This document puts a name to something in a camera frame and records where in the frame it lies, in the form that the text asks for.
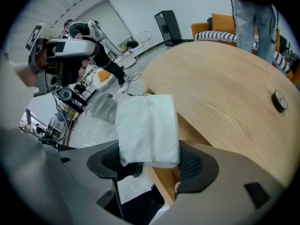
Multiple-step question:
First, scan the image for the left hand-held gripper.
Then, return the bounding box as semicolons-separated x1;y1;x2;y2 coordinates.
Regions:
25;25;99;97

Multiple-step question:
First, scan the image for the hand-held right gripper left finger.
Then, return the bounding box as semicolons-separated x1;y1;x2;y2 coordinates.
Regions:
0;127;124;225

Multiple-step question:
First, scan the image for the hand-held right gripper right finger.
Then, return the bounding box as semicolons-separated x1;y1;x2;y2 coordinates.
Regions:
150;140;289;225

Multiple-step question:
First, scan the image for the white tissue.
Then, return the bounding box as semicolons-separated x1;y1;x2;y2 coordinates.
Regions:
114;94;181;169

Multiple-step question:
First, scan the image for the small round wooden ring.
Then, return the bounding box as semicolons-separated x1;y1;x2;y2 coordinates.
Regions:
271;90;288;113

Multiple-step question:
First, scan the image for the person's left forearm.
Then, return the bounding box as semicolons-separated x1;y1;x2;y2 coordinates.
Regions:
13;63;39;89

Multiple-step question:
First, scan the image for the wooden coffee table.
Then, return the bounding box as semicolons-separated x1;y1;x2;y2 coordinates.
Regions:
142;40;298;188

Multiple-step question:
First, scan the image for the person's left hand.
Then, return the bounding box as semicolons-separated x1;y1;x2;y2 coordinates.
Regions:
35;51;52;70

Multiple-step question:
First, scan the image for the white orange pet bed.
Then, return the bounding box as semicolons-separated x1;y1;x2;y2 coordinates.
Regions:
93;68;118;91

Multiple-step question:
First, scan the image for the cream round basin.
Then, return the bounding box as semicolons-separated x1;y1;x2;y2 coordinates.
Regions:
120;54;137;68

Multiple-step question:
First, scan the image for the person's left shoe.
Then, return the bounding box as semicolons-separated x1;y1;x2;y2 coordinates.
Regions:
116;162;144;182

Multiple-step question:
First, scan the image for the person's white shirt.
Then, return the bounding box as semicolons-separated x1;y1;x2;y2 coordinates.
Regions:
0;52;36;135

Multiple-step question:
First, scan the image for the person's right leg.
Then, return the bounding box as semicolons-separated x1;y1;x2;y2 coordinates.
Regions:
121;183;170;225

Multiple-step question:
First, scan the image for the black floor cabinet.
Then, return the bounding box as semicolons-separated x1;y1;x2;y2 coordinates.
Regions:
154;10;183;47

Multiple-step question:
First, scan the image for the orange sofa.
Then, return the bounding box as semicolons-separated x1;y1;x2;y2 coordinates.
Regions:
191;13;300;87

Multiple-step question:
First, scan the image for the striped black white blanket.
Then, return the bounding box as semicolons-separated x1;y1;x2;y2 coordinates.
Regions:
195;30;300;76

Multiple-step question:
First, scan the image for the large orange cushion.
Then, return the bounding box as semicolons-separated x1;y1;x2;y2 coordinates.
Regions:
211;13;237;34

